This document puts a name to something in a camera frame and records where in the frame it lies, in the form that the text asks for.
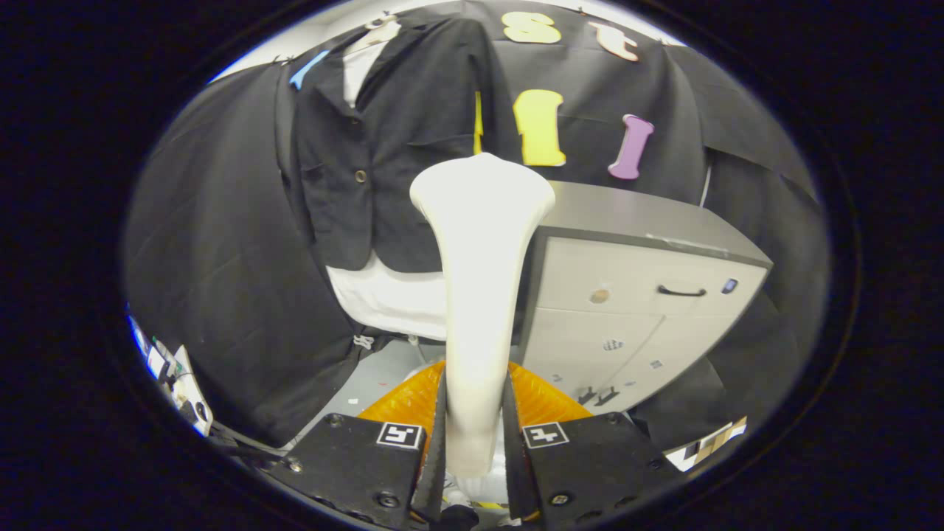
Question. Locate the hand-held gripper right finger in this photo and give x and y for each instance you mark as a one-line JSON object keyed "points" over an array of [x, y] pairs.
{"points": [[590, 464]]}

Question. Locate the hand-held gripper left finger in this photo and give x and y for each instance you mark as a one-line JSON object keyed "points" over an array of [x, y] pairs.
{"points": [[346, 464]]}

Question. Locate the white shirt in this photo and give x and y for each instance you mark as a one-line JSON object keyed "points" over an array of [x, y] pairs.
{"points": [[391, 302]]}

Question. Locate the black suit jacket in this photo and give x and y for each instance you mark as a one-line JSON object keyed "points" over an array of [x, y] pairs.
{"points": [[398, 147]]}

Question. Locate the patterned paper sheet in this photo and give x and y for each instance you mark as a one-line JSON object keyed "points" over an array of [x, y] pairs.
{"points": [[708, 442]]}

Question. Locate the round cabinet knob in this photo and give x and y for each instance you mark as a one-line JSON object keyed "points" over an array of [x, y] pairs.
{"points": [[599, 296]]}

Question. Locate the white paper clutter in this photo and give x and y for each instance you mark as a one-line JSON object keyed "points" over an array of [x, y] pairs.
{"points": [[177, 376]]}

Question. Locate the grey and beige cabinet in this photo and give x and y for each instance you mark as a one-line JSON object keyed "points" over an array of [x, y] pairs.
{"points": [[627, 273]]}

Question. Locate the small digital cabinet lock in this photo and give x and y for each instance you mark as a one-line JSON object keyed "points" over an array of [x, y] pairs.
{"points": [[729, 286]]}

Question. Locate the black backdrop cloth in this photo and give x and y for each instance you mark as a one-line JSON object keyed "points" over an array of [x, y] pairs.
{"points": [[221, 258]]}

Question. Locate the cream plastic hanger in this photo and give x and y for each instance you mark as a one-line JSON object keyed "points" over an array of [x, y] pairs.
{"points": [[380, 33]]}

